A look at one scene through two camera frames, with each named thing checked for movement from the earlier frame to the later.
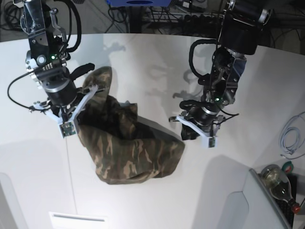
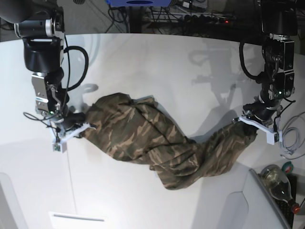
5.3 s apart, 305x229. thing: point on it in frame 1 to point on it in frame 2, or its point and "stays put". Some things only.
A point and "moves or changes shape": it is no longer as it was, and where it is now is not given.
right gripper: [204, 115] to [262, 110]
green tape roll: [288, 167] stays put
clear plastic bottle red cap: [279, 185] stays put
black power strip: [202, 19] stays put
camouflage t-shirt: [126, 147] moves or changes shape
